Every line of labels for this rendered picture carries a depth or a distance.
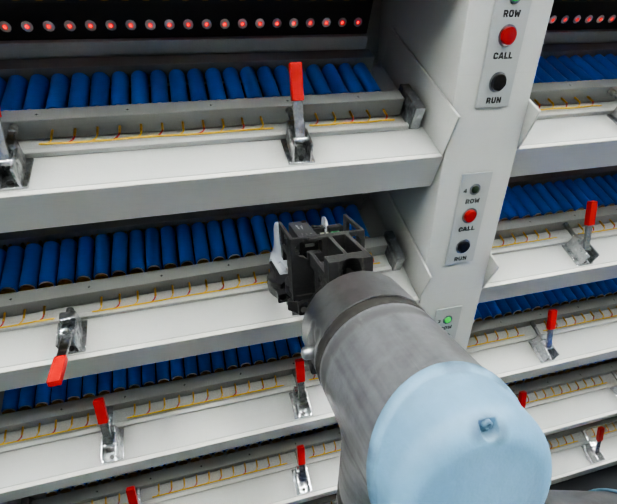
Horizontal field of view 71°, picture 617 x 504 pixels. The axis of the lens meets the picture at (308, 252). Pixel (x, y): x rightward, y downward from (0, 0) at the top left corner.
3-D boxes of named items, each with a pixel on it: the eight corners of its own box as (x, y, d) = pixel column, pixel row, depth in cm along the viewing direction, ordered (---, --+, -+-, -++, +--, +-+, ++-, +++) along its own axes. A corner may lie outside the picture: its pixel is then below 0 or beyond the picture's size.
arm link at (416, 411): (378, 611, 20) (405, 448, 16) (308, 420, 31) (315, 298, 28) (544, 562, 23) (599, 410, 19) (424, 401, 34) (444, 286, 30)
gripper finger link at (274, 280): (295, 253, 50) (327, 284, 42) (296, 267, 50) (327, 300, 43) (256, 261, 48) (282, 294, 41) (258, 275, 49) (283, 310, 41)
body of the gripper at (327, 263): (346, 211, 44) (398, 254, 34) (346, 285, 48) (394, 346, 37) (273, 220, 43) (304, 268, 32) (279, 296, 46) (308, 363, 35)
